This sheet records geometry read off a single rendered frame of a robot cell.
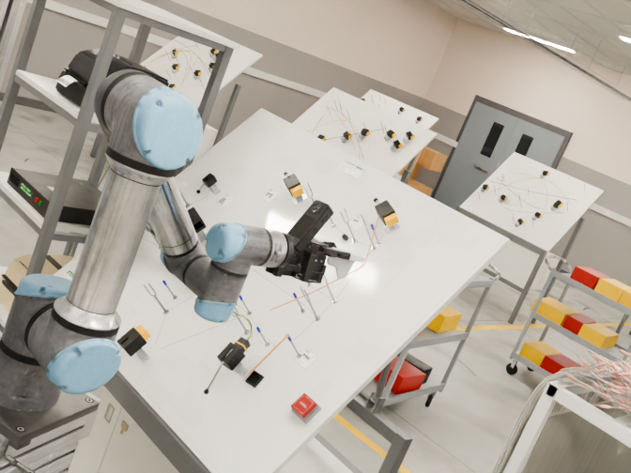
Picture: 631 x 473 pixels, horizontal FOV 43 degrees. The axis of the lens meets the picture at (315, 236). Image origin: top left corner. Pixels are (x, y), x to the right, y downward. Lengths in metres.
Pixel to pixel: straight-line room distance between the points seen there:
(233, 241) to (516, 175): 8.21
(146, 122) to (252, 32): 10.67
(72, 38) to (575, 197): 6.11
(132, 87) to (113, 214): 0.20
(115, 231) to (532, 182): 8.35
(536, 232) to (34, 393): 7.79
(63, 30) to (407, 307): 8.40
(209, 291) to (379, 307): 0.83
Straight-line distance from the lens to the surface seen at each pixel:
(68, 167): 2.81
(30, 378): 1.57
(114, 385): 2.48
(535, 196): 9.35
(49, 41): 10.21
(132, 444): 2.48
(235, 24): 11.69
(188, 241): 1.59
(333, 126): 6.92
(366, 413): 2.55
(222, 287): 1.53
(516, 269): 8.93
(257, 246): 1.52
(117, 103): 1.33
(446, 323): 5.28
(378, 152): 6.58
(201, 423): 2.25
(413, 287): 2.28
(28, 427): 1.54
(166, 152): 1.28
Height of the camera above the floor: 1.96
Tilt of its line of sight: 13 degrees down
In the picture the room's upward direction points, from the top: 22 degrees clockwise
